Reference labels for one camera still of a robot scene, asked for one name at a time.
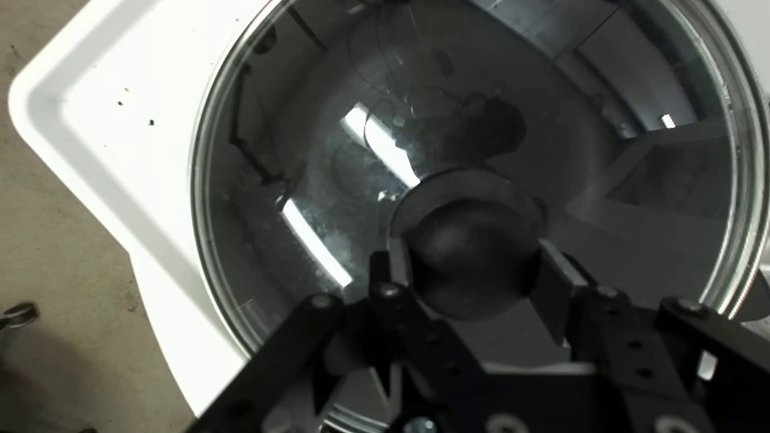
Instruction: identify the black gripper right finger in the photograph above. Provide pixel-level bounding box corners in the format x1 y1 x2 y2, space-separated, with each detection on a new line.
530 241 770 433

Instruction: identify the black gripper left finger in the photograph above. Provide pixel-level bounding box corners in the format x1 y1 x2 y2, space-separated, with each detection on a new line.
185 252 405 433

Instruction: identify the round glass pot lid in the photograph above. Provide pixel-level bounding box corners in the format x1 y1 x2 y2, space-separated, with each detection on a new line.
191 0 770 433

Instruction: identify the white plastic tray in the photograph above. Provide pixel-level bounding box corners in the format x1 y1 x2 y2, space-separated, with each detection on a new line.
11 0 767 408

